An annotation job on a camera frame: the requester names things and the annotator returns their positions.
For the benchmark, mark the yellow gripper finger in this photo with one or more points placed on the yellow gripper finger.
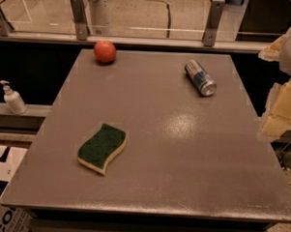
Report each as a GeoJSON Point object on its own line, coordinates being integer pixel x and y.
{"type": "Point", "coordinates": [276, 119]}
{"type": "Point", "coordinates": [271, 52]}

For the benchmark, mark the red bull can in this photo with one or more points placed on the red bull can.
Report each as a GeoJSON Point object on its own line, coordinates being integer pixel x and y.
{"type": "Point", "coordinates": [200, 78]}

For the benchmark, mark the red apple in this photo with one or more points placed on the red apple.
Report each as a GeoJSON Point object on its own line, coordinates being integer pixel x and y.
{"type": "Point", "coordinates": [105, 51]}

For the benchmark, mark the green yellow sponge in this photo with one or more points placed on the green yellow sponge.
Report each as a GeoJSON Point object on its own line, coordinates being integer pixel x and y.
{"type": "Point", "coordinates": [99, 150]}

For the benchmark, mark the white pump bottle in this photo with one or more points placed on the white pump bottle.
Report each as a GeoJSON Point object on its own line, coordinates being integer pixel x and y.
{"type": "Point", "coordinates": [13, 99]}

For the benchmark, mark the white cardboard box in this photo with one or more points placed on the white cardboard box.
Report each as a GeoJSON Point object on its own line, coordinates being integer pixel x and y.
{"type": "Point", "coordinates": [10, 159]}

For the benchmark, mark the printed cardboard box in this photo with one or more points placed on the printed cardboard box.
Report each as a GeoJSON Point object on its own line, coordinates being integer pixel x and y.
{"type": "Point", "coordinates": [14, 220]}

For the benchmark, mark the right metal bracket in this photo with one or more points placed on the right metal bracket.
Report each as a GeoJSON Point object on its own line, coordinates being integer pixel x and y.
{"type": "Point", "coordinates": [210, 32]}

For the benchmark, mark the metal bracket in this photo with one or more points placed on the metal bracket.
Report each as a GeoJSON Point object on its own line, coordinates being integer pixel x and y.
{"type": "Point", "coordinates": [210, 32]}
{"type": "Point", "coordinates": [6, 27]}
{"type": "Point", "coordinates": [80, 19]}

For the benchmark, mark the white pipe post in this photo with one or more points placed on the white pipe post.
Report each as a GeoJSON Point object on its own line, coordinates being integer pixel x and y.
{"type": "Point", "coordinates": [99, 17]}

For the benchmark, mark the far left metal bracket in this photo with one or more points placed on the far left metal bracket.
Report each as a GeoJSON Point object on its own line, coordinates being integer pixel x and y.
{"type": "Point", "coordinates": [6, 27]}

